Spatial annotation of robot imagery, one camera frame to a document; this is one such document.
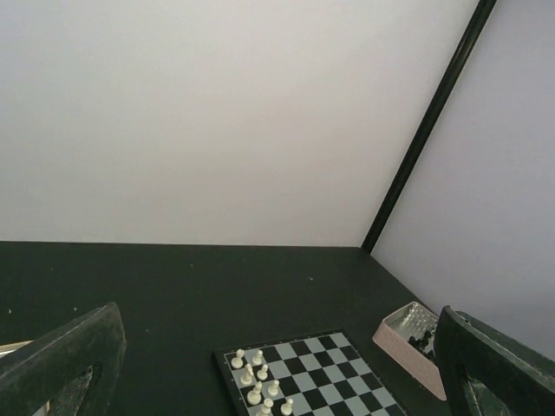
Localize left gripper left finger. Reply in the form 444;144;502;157
1;302;127;415

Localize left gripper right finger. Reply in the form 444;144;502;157
434;306;554;416

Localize white rook chess piece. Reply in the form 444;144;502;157
230;348;245;369

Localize white knight chess piece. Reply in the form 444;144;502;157
239;363;254;386

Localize white bishop chess piece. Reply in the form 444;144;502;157
246;381;262;406

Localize white pawn chess piece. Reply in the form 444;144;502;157
251;349;264;366

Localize black chess pieces in tray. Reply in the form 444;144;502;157
408;330;435;362

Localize gold metal tray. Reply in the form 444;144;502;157
0;341;50;416

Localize pink metal tray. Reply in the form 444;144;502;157
373;302;447;401

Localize black and white chessboard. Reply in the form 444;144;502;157
213;329;407;415

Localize black corner frame post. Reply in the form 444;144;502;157
361;0;497;254

